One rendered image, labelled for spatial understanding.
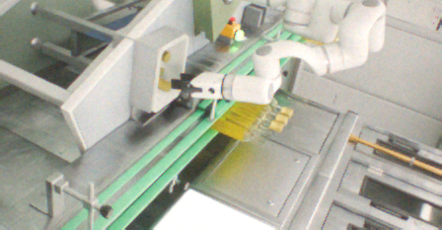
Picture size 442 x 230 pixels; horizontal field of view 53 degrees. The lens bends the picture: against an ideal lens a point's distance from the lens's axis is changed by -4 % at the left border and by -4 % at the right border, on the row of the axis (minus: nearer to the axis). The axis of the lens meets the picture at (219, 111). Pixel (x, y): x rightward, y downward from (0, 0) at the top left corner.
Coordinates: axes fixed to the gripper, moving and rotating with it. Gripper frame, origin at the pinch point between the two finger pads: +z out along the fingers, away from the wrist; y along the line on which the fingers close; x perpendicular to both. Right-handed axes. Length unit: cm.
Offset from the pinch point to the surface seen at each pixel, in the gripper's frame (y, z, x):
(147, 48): -7.0, 6.2, 11.6
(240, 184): 10.3, -13.7, -39.6
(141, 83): -6.6, 10.1, 0.5
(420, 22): 613, -55, -109
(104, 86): -20.0, 13.1, 4.0
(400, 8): 613, -22, -90
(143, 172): -22.4, 1.6, -19.7
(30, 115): -2, 69, -21
